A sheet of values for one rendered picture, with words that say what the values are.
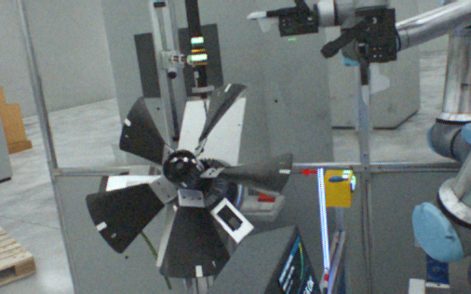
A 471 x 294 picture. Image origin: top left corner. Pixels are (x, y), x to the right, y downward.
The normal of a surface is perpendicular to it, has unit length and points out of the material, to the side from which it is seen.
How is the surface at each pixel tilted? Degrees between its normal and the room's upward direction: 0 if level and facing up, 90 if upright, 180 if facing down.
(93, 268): 90
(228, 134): 50
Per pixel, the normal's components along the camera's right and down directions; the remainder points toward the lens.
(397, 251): -0.32, 0.25
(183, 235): 0.32, -0.48
